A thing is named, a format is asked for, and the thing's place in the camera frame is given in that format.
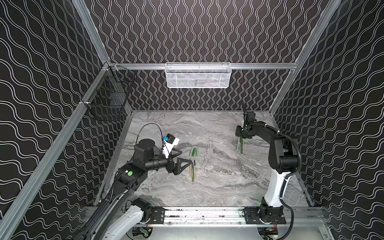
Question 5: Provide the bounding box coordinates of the dark green marker pen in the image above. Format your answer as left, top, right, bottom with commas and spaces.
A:
191, 164, 196, 183

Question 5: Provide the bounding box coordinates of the left camera black cable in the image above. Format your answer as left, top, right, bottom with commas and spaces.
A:
134, 122, 165, 148

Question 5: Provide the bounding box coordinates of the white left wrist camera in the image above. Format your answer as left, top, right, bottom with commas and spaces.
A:
162, 134, 180, 159

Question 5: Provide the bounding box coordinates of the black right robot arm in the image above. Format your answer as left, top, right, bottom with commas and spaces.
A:
236, 110, 302, 215

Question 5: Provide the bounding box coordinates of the black wire basket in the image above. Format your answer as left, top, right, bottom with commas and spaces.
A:
85, 62, 137, 122

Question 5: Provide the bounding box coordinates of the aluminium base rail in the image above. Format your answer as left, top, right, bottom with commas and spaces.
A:
131, 206, 328, 228

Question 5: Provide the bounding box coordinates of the white wire mesh basket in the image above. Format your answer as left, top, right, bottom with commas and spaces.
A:
165, 62, 232, 89

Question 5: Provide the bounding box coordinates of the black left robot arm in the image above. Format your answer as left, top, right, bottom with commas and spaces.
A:
71, 134, 193, 240

